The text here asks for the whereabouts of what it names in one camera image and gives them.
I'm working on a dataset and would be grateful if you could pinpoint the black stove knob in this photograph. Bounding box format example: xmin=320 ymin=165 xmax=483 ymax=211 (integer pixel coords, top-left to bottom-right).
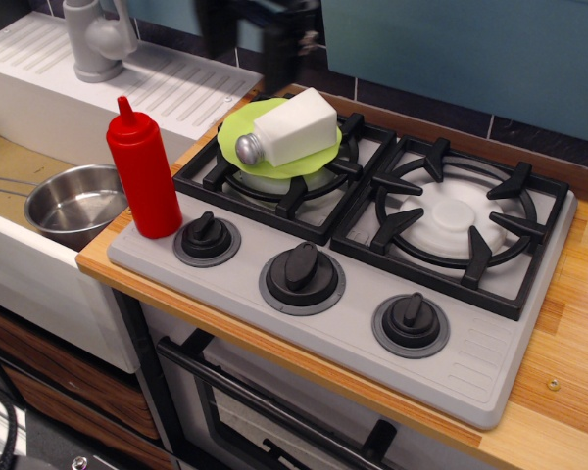
xmin=173 ymin=211 xmax=241 ymax=268
xmin=259 ymin=242 xmax=346 ymax=316
xmin=371 ymin=293 xmax=451 ymax=359

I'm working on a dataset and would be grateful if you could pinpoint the black braided cable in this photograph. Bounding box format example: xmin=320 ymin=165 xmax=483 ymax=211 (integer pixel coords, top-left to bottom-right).
xmin=0 ymin=384 xmax=21 ymax=470

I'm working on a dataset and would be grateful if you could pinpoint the black middle stove knob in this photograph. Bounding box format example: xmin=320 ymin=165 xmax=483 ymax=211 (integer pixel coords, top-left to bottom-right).
xmin=259 ymin=242 xmax=346 ymax=316

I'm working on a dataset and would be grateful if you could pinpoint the white burner cap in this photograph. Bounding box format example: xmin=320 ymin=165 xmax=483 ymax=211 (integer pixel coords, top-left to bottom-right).
xmin=222 ymin=167 xmax=348 ymax=205
xmin=386 ymin=166 xmax=522 ymax=259

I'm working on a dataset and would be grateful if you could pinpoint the black right stove knob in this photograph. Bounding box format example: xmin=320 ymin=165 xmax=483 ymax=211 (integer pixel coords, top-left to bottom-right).
xmin=371 ymin=293 xmax=451 ymax=359

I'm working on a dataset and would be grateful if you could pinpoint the grey toy stove top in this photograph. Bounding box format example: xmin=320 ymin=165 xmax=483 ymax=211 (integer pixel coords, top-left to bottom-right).
xmin=108 ymin=98 xmax=577 ymax=429

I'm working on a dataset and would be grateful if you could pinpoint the black left stove knob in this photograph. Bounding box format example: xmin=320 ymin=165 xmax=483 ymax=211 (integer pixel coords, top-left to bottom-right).
xmin=173 ymin=211 xmax=241 ymax=268

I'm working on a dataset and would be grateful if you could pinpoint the white salt shaker silver cap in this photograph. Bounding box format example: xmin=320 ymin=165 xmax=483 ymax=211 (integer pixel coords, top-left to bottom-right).
xmin=234 ymin=88 xmax=337 ymax=167

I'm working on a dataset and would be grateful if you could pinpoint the white left burner cap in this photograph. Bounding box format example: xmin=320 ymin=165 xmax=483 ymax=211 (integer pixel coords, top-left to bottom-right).
xmin=222 ymin=167 xmax=348 ymax=205

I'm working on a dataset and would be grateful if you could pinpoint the light green plastic plate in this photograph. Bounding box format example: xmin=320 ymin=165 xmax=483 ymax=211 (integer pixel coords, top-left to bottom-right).
xmin=217 ymin=104 xmax=342 ymax=179

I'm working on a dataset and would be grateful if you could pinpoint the wooden drawer front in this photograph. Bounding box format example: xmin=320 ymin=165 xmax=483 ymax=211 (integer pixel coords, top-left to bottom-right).
xmin=0 ymin=306 xmax=173 ymax=469

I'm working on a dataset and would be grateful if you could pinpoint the black burner grate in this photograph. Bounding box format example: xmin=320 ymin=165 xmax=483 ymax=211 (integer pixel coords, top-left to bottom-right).
xmin=330 ymin=137 xmax=573 ymax=320
xmin=173 ymin=113 xmax=397 ymax=245

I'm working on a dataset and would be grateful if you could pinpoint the toy oven door black handle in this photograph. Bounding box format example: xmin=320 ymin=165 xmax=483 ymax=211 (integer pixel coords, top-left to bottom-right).
xmin=156 ymin=331 xmax=396 ymax=469

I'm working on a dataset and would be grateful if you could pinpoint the grey toy faucet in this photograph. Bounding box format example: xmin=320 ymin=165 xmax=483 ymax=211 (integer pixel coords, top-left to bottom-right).
xmin=63 ymin=0 xmax=138 ymax=83

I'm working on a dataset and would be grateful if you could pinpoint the stainless steel pot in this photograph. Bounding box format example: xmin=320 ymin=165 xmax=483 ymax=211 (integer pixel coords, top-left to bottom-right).
xmin=0 ymin=164 xmax=127 ymax=256

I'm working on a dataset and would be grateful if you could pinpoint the white right burner cap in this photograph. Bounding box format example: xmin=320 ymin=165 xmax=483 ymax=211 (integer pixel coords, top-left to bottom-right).
xmin=386 ymin=166 xmax=522 ymax=259

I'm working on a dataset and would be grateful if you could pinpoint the black right burner grate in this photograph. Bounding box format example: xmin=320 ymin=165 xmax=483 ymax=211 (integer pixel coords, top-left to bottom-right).
xmin=330 ymin=137 xmax=573 ymax=320

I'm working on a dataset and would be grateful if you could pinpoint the white toy sink unit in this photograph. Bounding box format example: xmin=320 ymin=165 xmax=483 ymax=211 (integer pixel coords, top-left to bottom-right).
xmin=0 ymin=12 xmax=260 ymax=373

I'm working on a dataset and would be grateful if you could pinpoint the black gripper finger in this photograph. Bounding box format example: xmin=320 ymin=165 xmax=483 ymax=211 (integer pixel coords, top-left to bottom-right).
xmin=262 ymin=9 xmax=319 ymax=94
xmin=200 ymin=0 xmax=238 ymax=59

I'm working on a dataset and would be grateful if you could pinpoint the red ketchup squeeze bottle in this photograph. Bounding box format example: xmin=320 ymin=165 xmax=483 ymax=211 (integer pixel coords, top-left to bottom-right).
xmin=106 ymin=96 xmax=182 ymax=239

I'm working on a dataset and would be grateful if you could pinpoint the black left burner grate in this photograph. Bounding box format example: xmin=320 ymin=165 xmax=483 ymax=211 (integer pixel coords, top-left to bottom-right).
xmin=173 ymin=113 xmax=397 ymax=245

